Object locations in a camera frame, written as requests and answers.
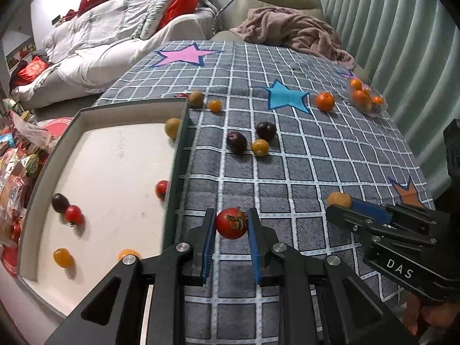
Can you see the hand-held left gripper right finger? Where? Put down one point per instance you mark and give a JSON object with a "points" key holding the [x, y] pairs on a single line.
{"points": [[253, 251]]}

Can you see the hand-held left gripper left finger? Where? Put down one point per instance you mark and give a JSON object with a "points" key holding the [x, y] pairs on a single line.
{"points": [[209, 248]]}

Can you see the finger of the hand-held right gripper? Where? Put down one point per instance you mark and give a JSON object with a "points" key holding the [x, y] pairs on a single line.
{"points": [[370, 211], [345, 215]]}

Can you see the tan yellow small tomato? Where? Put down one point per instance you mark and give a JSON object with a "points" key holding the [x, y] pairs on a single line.
{"points": [[337, 198], [173, 127]]}

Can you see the red cherry tomato with stem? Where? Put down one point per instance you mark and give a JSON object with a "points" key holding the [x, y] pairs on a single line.
{"points": [[230, 226]]}

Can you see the white tray with grey rim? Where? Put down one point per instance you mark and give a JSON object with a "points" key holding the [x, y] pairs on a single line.
{"points": [[118, 172]]}

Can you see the person's right hand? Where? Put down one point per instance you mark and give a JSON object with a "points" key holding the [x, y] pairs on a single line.
{"points": [[413, 316]]}

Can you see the grey checked star tablecloth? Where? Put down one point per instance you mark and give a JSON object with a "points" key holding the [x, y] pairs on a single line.
{"points": [[323, 158]]}

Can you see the yellow orange cherry tomato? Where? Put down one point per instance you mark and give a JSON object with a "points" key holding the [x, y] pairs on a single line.
{"points": [[260, 147]]}

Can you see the dark purple cherry tomato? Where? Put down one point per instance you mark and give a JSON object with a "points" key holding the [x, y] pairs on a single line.
{"points": [[266, 130], [60, 202], [237, 142]]}

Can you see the small orange tomato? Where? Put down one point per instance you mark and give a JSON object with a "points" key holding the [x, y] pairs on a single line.
{"points": [[215, 105]]}

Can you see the olive brown small tomato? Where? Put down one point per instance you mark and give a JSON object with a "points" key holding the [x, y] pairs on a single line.
{"points": [[196, 98]]}

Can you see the pale green curtain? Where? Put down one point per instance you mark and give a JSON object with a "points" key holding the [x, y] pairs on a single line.
{"points": [[395, 43]]}

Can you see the pink blanket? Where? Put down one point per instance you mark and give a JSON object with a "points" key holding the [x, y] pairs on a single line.
{"points": [[287, 28]]}

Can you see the pile of snack packets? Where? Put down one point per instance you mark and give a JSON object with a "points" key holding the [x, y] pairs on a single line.
{"points": [[18, 172]]}

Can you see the light grey sofa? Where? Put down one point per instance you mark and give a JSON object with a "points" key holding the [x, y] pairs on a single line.
{"points": [[90, 75]]}

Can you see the plain red pillow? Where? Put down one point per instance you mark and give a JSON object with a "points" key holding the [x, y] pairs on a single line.
{"points": [[178, 9]]}

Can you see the white quilt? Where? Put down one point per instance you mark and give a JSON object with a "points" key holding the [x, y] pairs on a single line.
{"points": [[107, 25]]}

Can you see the small red patterned cushion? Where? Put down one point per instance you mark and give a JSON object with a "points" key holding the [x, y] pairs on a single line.
{"points": [[32, 70]]}

